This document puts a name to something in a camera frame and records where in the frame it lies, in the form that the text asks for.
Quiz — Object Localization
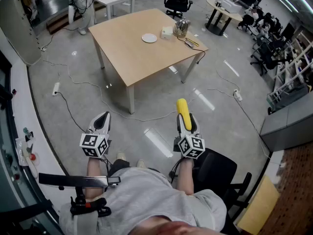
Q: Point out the black swivel chair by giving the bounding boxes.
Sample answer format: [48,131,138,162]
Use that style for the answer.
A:
[193,147,253,220]

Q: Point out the black chest-mounted screen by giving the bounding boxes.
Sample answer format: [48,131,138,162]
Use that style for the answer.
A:
[38,172,121,188]

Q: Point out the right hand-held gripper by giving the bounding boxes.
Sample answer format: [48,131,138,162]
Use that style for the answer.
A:
[173,114,205,160]

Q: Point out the person's black trousers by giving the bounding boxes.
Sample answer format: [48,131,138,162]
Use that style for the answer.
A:
[107,159,131,177]

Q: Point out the person's left forearm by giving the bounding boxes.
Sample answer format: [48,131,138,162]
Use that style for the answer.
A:
[85,155,106,201]

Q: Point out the white round plate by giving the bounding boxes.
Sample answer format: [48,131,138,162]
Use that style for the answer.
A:
[141,33,158,44]

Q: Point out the black table cable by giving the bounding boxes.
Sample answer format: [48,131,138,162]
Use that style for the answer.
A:
[176,36,206,65]

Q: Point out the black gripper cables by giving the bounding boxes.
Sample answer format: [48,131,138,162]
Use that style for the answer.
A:
[168,158,183,184]

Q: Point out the glass kettle with steel lid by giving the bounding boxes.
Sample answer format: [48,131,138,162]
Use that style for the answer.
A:
[173,19,191,39]

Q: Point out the black floor cable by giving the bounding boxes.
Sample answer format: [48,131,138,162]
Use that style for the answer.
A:
[55,91,87,133]

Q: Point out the grey cabinet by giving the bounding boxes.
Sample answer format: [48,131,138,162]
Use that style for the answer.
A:
[259,101,313,153]

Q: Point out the yellow corn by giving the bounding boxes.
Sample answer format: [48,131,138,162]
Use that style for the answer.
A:
[176,98,193,131]

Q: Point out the person's grey shirt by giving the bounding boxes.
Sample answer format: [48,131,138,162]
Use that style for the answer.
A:
[59,167,228,235]

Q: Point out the long white floor cable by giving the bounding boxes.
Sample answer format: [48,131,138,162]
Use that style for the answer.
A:
[43,59,177,122]

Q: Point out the white shelf rack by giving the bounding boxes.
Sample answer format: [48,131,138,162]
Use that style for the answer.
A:
[267,30,313,108]

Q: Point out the black chest mount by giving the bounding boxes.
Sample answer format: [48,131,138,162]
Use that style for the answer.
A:
[69,186,112,218]

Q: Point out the yellow cardboard sheet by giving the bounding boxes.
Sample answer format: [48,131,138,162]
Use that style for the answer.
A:
[236,175,280,235]

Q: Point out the white tissue box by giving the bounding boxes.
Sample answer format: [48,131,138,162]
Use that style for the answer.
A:
[160,26,175,41]

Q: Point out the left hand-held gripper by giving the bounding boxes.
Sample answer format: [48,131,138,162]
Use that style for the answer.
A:
[79,111,112,159]

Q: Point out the yellow utility knife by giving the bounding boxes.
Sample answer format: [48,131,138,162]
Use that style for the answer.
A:
[185,37,200,47]

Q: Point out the beige partition panel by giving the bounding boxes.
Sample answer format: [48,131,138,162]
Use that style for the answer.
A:
[0,0,43,66]

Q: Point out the person's right forearm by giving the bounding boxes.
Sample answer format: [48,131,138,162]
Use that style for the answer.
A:
[176,157,195,196]

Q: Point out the round wooden table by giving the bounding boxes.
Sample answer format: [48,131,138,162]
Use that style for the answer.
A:
[204,0,244,37]

